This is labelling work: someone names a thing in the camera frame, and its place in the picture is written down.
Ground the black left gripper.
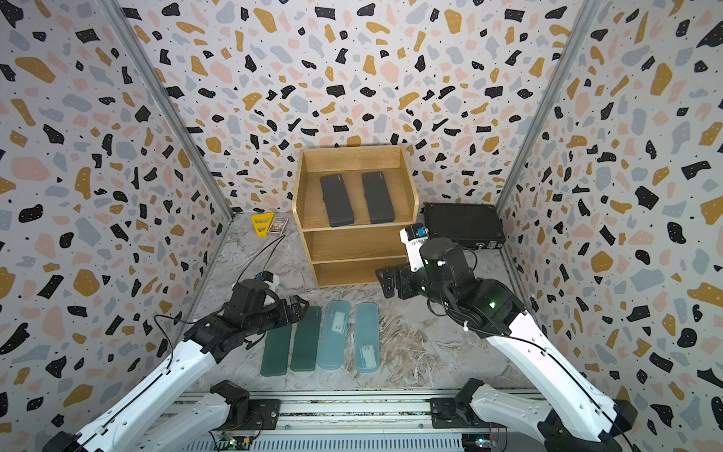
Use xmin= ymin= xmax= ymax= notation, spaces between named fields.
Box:
xmin=244 ymin=295 xmax=311 ymax=340

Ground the light teal pencil case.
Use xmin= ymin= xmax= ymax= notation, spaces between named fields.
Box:
xmin=317 ymin=301 xmax=351 ymax=370
xmin=354 ymin=302 xmax=380 ymax=373

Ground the dark grey pencil case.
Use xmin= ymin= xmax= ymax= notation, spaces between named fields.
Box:
xmin=320 ymin=173 xmax=355 ymax=227
xmin=361 ymin=171 xmax=395 ymax=224

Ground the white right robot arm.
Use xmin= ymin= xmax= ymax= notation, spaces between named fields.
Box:
xmin=376 ymin=224 xmax=638 ymax=451

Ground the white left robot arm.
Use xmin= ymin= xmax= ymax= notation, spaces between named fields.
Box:
xmin=44 ymin=279 xmax=310 ymax=451

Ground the dark green pencil case inner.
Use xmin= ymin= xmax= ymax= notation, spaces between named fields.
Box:
xmin=290 ymin=306 xmax=322 ymax=372

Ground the dark green pencil case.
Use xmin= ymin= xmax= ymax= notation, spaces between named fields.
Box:
xmin=290 ymin=306 xmax=322 ymax=372
xmin=260 ymin=324 xmax=293 ymax=377

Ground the dark green pencil case outer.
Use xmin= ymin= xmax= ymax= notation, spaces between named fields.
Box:
xmin=260 ymin=324 xmax=293 ymax=377

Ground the wooden three-tier shelf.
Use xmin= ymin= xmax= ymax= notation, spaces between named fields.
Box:
xmin=293 ymin=145 xmax=420 ymax=287

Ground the yellow plastic triangular holder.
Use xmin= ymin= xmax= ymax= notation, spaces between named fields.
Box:
xmin=250 ymin=212 xmax=275 ymax=238

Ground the black briefcase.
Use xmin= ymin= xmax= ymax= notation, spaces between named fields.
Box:
xmin=423 ymin=203 xmax=506 ymax=250

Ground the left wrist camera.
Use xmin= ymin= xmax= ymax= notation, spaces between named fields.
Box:
xmin=254 ymin=270 xmax=280 ymax=287

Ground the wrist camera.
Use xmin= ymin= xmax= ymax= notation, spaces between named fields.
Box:
xmin=399 ymin=223 xmax=429 ymax=273
xmin=254 ymin=270 xmax=280 ymax=287

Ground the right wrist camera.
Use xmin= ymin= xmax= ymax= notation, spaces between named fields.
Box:
xmin=399 ymin=223 xmax=429 ymax=273

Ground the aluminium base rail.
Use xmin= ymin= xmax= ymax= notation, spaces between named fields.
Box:
xmin=181 ymin=389 xmax=544 ymax=451

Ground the right corner aluminium post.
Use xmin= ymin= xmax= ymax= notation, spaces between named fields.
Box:
xmin=495 ymin=0 xmax=603 ymax=213

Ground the corner aluminium post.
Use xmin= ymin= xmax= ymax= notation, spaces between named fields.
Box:
xmin=495 ymin=0 xmax=603 ymax=213
xmin=95 ymin=0 xmax=235 ymax=221

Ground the left corner aluminium post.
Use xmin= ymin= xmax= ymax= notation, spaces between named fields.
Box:
xmin=95 ymin=0 xmax=235 ymax=221

